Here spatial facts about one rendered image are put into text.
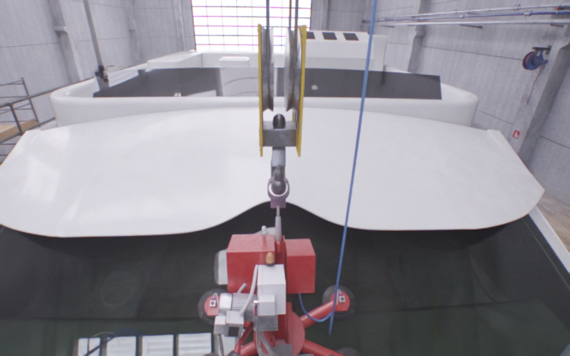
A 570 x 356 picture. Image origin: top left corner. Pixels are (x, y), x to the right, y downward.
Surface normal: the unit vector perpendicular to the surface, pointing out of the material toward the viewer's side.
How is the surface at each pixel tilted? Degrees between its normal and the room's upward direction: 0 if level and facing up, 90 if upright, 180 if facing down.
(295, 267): 73
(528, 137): 90
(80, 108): 90
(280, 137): 90
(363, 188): 21
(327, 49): 61
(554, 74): 90
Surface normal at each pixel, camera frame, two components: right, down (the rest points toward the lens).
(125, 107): 0.06, 0.47
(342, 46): 0.06, -0.02
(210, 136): 0.00, -0.65
